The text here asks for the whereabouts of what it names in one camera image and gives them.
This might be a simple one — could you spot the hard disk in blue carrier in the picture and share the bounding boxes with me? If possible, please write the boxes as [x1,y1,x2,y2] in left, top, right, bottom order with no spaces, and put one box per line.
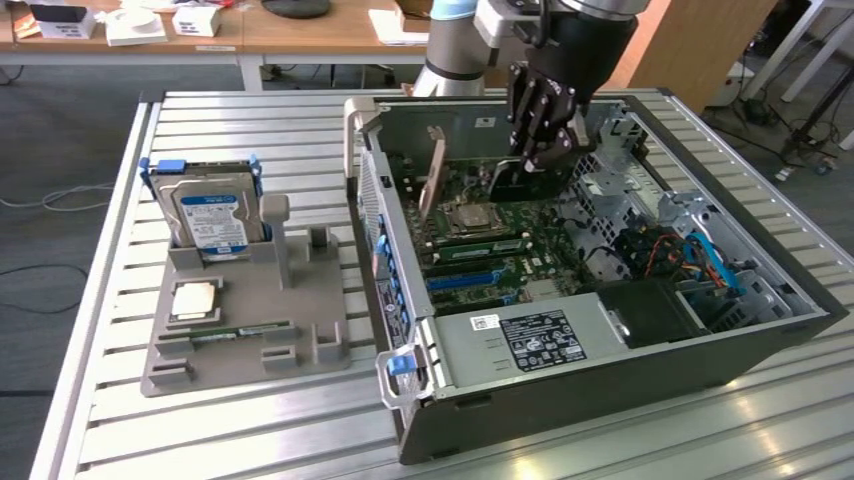
[137,155,268,264]

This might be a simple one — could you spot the blue expansion slot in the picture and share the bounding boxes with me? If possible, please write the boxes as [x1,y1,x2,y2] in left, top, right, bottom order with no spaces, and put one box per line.
[425,269,508,292]

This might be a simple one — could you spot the white table frame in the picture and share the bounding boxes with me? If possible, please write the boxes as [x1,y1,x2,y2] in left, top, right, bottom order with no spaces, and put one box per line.
[736,0,854,104]

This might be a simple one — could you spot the wooden desk white frame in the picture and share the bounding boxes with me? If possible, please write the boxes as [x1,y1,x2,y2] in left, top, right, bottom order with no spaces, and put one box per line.
[240,0,613,91]
[0,0,245,91]

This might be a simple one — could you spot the metal CPU socket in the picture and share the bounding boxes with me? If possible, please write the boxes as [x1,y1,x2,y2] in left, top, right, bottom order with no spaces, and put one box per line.
[444,202,512,236]

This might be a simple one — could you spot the grey power supply unit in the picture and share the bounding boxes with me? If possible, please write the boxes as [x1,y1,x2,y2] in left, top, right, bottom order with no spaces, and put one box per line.
[432,292,628,389]

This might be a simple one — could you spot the white box black top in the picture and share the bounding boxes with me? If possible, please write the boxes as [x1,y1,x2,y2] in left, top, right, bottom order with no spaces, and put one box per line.
[29,3,96,39]

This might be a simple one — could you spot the graphics card with black shroud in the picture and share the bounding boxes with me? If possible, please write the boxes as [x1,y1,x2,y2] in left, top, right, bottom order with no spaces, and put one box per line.
[417,124,575,224]

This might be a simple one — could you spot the green motherboard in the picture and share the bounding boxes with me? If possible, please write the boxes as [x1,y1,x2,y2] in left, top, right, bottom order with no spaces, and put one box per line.
[399,154,601,316]

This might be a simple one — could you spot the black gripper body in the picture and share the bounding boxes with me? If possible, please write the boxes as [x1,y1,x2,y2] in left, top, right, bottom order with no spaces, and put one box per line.
[523,14,639,109]

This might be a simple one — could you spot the metal disk bay cage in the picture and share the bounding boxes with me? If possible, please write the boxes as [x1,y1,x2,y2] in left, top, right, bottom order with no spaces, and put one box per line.
[569,142,675,279]

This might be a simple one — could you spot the black wheeled stand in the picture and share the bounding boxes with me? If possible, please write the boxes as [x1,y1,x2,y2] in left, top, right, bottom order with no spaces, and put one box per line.
[772,64,854,184]

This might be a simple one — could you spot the silver CPU chip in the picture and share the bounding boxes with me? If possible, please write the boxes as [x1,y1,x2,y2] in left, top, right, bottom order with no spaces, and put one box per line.
[169,282,218,321]
[456,205,496,230]

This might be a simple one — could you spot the grey printed parts rack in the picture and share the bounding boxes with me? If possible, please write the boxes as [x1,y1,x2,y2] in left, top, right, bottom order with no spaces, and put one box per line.
[137,194,355,399]

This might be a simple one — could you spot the black floor cable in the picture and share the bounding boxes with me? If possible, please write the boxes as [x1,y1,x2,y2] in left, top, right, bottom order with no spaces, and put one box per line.
[0,264,88,314]

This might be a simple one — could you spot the white floor cable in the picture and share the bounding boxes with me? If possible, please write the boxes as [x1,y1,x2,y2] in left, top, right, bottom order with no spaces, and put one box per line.
[0,180,116,211]

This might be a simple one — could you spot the white labelled box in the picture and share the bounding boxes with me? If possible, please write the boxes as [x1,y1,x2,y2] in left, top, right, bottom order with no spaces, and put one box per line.
[170,4,224,38]

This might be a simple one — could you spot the black round stand base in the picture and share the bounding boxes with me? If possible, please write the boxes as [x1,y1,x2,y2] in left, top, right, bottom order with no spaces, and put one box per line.
[259,0,333,20]

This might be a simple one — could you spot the black open PC case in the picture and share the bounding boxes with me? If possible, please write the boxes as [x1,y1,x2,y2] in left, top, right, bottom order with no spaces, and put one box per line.
[343,94,850,466]

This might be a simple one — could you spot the red orange wires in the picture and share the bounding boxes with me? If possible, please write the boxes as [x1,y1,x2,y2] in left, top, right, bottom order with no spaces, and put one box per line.
[649,233,686,275]

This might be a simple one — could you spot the orange booklet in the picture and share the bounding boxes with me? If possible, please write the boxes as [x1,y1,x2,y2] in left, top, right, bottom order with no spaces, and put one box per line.
[9,8,42,40]

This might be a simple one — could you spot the white pedestal box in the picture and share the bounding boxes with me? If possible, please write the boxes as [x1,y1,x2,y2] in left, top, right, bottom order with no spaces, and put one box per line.
[703,59,759,109]

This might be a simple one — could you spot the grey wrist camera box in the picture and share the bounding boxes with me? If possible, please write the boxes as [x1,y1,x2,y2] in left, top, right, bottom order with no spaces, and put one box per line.
[472,0,535,51]

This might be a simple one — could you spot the wooden cabinet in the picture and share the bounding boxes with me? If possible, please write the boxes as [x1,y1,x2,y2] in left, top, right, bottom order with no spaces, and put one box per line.
[596,0,782,115]

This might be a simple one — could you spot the white paper stack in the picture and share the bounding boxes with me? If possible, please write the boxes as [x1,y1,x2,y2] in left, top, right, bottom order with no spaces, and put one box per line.
[367,8,432,47]

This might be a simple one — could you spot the white box with round dish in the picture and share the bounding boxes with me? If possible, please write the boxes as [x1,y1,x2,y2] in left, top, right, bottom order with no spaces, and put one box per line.
[102,5,168,48]

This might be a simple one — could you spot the black camera cable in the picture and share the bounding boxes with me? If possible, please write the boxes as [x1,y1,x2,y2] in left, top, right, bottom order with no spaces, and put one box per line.
[535,0,560,47]

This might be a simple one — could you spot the blue flat wire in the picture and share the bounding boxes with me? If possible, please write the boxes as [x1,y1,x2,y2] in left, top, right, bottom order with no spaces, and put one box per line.
[683,230,747,297]

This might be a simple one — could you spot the brown cardboard box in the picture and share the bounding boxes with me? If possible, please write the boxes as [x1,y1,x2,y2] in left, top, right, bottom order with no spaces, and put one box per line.
[392,0,435,21]

